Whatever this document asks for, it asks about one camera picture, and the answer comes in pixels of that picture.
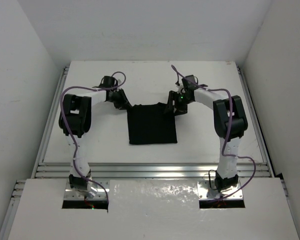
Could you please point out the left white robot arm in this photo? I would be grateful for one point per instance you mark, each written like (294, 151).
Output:
(76, 110)

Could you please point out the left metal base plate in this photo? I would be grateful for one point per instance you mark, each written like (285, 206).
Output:
(94, 192)

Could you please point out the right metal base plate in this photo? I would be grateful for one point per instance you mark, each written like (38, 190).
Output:
(207, 191)

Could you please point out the white front cover panel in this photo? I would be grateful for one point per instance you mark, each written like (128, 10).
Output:
(153, 210)

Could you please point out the aluminium rail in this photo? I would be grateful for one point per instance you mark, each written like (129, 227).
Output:
(20, 184)
(258, 131)
(130, 170)

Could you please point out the aluminium front rail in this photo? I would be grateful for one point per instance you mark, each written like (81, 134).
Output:
(130, 170)

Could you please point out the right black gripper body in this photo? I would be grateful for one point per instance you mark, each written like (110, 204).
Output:
(182, 102)

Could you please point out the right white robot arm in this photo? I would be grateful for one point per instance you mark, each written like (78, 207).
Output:
(229, 119)

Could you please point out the aluminium left side rail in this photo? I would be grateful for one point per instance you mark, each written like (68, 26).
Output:
(20, 184)

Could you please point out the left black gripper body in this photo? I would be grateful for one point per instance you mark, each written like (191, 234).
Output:
(121, 99)

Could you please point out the metal base plate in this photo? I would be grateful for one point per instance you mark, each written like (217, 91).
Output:
(94, 192)
(207, 191)

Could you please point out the aluminium right side rail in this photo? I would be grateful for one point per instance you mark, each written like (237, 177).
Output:
(258, 131)

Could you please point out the black t shirt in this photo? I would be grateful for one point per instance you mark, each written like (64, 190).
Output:
(151, 125)

